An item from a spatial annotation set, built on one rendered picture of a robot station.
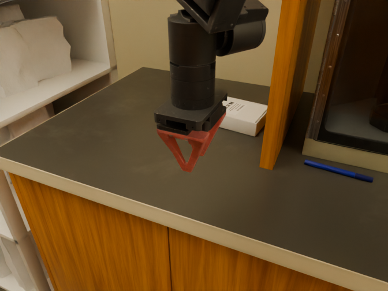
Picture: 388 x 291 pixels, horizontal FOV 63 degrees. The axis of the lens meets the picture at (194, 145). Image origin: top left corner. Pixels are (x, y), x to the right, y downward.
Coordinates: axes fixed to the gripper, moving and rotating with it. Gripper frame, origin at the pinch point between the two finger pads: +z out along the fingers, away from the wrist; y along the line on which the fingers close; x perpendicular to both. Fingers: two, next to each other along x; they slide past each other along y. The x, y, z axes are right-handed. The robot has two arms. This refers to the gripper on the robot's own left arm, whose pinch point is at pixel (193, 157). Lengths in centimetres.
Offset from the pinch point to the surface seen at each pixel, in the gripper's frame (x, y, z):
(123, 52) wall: 66, 76, 12
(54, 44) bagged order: 83, 56, 5
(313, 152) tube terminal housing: -16.1, 32.6, 14.4
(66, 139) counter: 42.7, 15.3, 15.5
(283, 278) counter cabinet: -15.9, 5.7, 26.5
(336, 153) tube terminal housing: -20.9, 32.7, 13.6
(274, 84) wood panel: -6.5, 23.6, -4.0
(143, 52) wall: 56, 76, 10
